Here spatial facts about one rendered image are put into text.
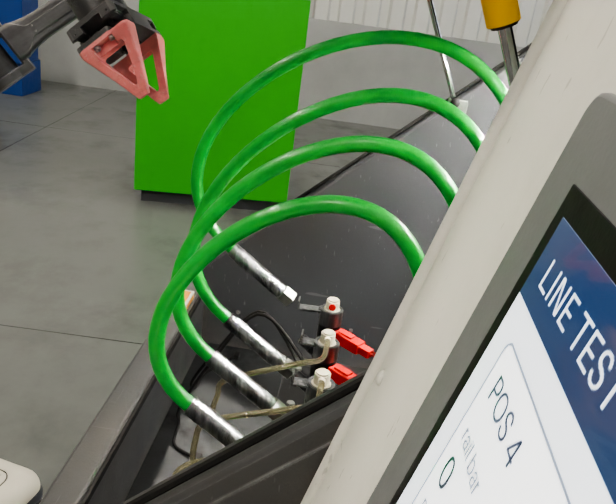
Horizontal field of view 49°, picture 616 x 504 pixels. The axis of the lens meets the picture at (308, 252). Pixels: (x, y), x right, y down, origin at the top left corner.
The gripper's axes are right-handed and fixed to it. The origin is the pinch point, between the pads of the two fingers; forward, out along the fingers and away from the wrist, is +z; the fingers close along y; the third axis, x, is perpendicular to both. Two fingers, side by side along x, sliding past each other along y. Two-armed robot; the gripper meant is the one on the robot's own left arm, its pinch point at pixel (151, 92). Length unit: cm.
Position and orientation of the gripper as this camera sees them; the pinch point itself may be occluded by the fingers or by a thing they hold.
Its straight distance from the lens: 81.0
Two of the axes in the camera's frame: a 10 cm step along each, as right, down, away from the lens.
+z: 5.2, 8.5, -0.3
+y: 2.3, -1.0, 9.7
